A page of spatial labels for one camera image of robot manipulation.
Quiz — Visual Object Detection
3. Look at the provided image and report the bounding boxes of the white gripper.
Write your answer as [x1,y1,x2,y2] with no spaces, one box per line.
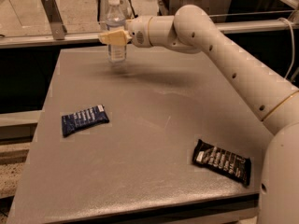
[99,16,152,48]

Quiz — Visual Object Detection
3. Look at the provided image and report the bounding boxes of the clear plastic water bottle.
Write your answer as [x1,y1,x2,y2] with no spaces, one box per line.
[106,0,126,63]

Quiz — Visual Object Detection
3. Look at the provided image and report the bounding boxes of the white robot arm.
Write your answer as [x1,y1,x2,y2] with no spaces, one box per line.
[99,5,299,224]

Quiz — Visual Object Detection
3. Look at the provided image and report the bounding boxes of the blue rxbar blueberry wrapper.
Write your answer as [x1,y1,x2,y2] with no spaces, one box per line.
[62,105,109,137]

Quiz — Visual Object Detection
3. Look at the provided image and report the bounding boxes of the black rxbar chocolate wrapper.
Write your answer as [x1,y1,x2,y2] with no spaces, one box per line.
[192,139,251,187]

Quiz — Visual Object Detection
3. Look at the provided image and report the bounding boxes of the horizontal metal rail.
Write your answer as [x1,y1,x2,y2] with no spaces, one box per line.
[0,18,299,49]

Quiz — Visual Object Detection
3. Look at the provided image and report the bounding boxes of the left metal bracket post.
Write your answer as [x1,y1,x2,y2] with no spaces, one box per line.
[41,0,67,40]

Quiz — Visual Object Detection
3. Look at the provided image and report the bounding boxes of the white cable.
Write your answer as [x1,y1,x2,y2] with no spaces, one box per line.
[278,17,296,80]

